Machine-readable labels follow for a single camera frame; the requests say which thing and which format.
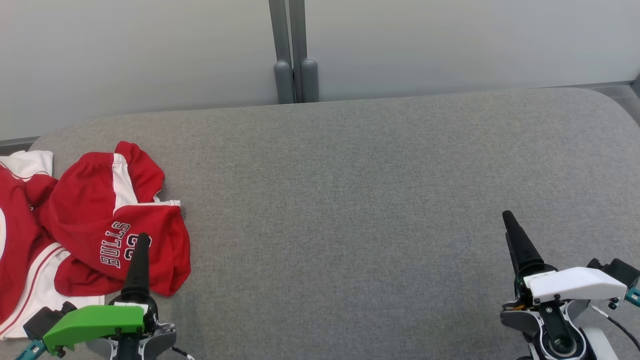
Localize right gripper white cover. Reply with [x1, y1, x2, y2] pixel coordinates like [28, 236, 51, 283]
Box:
[501, 210, 628, 360]

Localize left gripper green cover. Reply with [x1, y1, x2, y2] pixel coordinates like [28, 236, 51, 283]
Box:
[42, 232, 177, 360]

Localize red Bulls shorts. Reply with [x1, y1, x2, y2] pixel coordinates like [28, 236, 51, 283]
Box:
[39, 141, 192, 297]

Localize red white striped jersey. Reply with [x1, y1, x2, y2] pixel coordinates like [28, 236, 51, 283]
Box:
[0, 150, 106, 341]

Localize grey fabric sofa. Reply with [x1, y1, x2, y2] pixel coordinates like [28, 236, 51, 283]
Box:
[0, 87, 640, 360]

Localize teal left camera connector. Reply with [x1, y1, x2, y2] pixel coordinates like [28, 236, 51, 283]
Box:
[15, 340, 48, 360]

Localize grey partition frame post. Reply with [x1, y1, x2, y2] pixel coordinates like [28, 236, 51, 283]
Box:
[268, 0, 320, 104]

